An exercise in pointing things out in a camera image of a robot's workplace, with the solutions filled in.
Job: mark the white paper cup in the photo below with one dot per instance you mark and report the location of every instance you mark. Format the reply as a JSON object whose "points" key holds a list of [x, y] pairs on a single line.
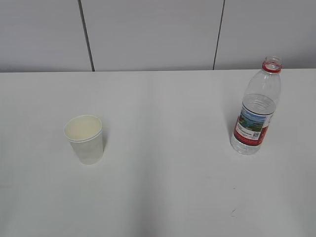
{"points": [[85, 135]]}

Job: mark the clear plastic water bottle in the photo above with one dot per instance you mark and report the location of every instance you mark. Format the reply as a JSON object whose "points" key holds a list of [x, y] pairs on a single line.
{"points": [[259, 104]]}

